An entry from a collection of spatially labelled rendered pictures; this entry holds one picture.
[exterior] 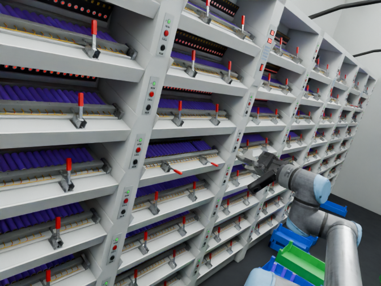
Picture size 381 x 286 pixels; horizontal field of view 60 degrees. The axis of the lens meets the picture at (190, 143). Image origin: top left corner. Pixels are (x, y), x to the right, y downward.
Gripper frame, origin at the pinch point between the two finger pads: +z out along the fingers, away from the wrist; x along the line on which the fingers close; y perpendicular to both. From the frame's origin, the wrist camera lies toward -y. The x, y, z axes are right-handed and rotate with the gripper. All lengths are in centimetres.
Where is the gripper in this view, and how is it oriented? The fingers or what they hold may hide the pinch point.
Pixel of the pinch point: (240, 162)
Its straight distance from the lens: 139.4
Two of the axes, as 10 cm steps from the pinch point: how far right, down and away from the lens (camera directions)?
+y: 5.7, -7.9, 2.3
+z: -6.6, -2.8, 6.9
